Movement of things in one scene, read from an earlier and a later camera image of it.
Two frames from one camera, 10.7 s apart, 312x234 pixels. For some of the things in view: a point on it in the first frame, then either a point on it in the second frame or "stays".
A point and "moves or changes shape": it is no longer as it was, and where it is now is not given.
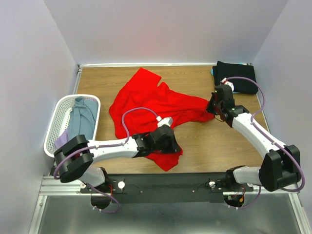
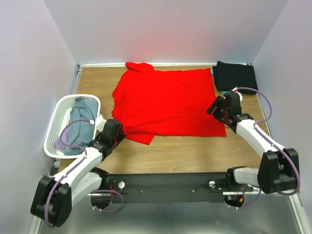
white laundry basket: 60,121 stays
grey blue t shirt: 83,117 stays
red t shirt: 139,91 moves or changes shape
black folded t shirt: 226,70 stays
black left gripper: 174,147 -> 122,134
